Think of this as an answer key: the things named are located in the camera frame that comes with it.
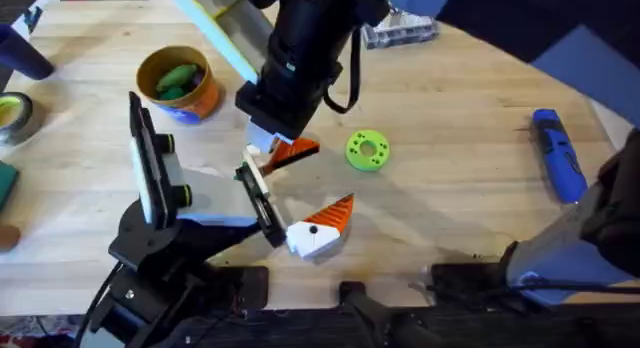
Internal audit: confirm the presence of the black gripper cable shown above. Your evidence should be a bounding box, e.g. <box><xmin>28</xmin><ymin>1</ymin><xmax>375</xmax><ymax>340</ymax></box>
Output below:
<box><xmin>321</xmin><ymin>26</ymin><xmax>363</xmax><ymax>116</ymax></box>

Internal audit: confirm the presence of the brown round disc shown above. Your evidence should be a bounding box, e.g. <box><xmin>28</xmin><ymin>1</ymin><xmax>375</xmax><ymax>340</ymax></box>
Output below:
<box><xmin>0</xmin><ymin>224</ymin><xmax>23</xmax><ymax>254</ymax></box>

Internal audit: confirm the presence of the black rail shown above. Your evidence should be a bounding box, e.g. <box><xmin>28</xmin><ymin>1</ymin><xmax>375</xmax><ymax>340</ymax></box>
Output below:
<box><xmin>164</xmin><ymin>263</ymin><xmax>640</xmax><ymax>348</ymax></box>

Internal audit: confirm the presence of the clear box of parts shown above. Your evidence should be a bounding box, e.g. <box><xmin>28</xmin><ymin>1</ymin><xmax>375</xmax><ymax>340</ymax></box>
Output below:
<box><xmin>360</xmin><ymin>8</ymin><xmax>442</xmax><ymax>51</ymax></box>

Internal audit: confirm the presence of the left wrist upright black plate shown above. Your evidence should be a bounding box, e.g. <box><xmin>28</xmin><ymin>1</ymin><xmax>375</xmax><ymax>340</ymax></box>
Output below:
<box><xmin>128</xmin><ymin>90</ymin><xmax>172</xmax><ymax>231</ymax></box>

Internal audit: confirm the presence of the green disc with holes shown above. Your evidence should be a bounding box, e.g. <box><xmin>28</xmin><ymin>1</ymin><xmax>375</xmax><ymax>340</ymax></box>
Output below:
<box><xmin>345</xmin><ymin>129</ymin><xmax>392</xmax><ymax>173</ymax></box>

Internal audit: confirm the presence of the orange tub with green toys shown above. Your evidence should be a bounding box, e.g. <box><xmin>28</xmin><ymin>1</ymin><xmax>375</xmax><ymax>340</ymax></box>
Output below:
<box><xmin>135</xmin><ymin>44</ymin><xmax>223</xmax><ymax>126</ymax></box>

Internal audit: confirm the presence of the white paper card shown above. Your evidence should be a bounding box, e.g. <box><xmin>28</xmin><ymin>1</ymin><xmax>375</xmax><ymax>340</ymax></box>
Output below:
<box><xmin>9</xmin><ymin>0</ymin><xmax>68</xmax><ymax>42</ymax></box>

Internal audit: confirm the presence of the blue electric screwdriver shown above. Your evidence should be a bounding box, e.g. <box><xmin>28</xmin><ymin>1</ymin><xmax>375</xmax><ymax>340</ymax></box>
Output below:
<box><xmin>530</xmin><ymin>107</ymin><xmax>590</xmax><ymax>206</ymax></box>

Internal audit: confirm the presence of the right wrist upright pale plate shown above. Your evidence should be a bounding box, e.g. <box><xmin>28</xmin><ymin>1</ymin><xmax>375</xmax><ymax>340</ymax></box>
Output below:
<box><xmin>165</xmin><ymin>0</ymin><xmax>276</xmax><ymax>86</ymax></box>

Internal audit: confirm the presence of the grey tape roll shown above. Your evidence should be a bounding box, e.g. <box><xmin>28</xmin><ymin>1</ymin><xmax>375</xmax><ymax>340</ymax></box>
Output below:
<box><xmin>0</xmin><ymin>90</ymin><xmax>35</xmax><ymax>147</ymax></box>

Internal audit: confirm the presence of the orange ribbed wedge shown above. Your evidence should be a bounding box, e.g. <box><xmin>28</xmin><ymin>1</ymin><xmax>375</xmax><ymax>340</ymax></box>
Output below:
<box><xmin>259</xmin><ymin>137</ymin><xmax>322</xmax><ymax>178</ymax></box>

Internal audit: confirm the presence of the dark blue cylinder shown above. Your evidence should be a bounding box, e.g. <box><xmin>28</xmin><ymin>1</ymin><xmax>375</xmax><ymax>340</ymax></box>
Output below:
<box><xmin>0</xmin><ymin>23</ymin><xmax>56</xmax><ymax>82</ymax></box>

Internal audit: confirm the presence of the green box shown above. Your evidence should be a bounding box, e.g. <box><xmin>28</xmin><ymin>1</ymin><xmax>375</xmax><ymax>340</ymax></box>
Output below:
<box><xmin>0</xmin><ymin>159</ymin><xmax>21</xmax><ymax>215</ymax></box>

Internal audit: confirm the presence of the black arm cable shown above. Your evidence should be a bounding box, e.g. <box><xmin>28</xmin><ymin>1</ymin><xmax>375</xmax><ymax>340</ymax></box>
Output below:
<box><xmin>73</xmin><ymin>261</ymin><xmax>124</xmax><ymax>348</ymax></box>

